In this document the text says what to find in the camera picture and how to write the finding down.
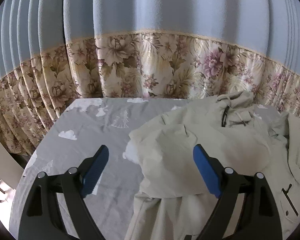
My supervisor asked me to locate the light green jacket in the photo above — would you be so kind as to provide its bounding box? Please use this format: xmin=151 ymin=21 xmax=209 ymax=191
xmin=124 ymin=91 xmax=300 ymax=239

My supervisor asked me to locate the blue floral curtain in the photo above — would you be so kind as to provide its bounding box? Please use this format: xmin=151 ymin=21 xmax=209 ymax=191
xmin=0 ymin=0 xmax=300 ymax=155

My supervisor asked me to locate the grey polar bear bedsheet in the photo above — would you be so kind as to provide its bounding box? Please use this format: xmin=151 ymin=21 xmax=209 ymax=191
xmin=8 ymin=97 xmax=300 ymax=240

